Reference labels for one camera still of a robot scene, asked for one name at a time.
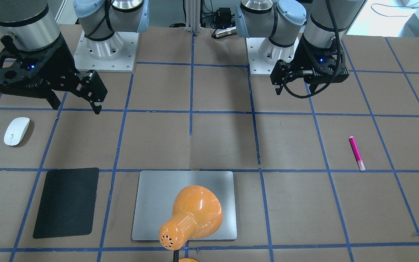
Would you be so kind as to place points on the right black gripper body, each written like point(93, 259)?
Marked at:
point(59, 62)

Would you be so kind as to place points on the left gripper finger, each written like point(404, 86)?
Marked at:
point(312, 88)
point(278, 90)

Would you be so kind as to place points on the black mousepad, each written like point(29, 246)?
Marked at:
point(67, 203)

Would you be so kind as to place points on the pink pen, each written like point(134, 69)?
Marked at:
point(357, 155)

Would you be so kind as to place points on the silver laptop notebook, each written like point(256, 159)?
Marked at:
point(157, 191)

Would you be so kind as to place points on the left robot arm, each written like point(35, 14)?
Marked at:
point(285, 20)

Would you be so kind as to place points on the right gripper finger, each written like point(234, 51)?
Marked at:
point(53, 100)
point(96, 107)

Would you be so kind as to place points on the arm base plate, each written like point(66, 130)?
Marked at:
point(122, 58)
point(256, 54)

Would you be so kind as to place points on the white computer mouse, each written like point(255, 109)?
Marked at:
point(16, 131)

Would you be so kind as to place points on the orange desk lamp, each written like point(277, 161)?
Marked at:
point(196, 213)

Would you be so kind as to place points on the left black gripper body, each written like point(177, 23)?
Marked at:
point(301, 58)

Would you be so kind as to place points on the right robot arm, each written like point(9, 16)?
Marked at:
point(35, 26)

